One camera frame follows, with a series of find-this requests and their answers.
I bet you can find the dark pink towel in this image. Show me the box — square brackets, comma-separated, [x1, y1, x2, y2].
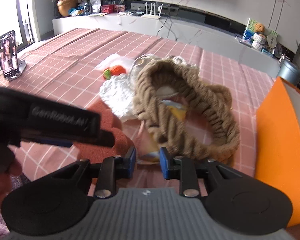
[75, 98, 134, 164]

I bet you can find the white cloth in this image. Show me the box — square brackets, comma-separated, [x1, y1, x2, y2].
[99, 74, 136, 122]

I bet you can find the brown chunky knit scarf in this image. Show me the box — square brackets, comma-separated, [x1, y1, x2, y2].
[133, 59, 240, 165]

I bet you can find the orange crochet strawberry toy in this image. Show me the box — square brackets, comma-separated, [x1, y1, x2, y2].
[103, 65, 126, 80]

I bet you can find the yellow snack packet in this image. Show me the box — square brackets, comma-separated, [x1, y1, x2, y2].
[135, 100, 187, 165]

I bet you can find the smartphone on stand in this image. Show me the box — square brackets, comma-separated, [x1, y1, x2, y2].
[0, 30, 27, 81]

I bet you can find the orange storage box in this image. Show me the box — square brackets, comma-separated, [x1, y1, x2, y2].
[255, 77, 300, 226]

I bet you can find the pink checkered tablecloth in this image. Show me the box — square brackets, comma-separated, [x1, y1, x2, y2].
[0, 29, 274, 191]

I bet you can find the white mesh towel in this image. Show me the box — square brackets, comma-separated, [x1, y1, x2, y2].
[94, 54, 134, 72]

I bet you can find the gold round vase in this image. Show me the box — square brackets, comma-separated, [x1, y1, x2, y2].
[57, 0, 77, 17]

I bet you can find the red box on cabinet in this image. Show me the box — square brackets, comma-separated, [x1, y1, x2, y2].
[101, 4, 114, 14]

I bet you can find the white wifi router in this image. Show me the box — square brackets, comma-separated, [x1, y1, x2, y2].
[141, 3, 163, 20]

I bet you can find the grey metal trash bin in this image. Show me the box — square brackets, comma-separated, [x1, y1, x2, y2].
[277, 59, 300, 86]

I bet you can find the white marble tv cabinet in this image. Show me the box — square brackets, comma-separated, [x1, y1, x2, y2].
[52, 14, 280, 77]

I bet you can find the teddy bear figurine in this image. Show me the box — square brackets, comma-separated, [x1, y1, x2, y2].
[252, 22, 266, 51]

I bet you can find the black router cable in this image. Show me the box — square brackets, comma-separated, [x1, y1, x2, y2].
[155, 7, 178, 41]

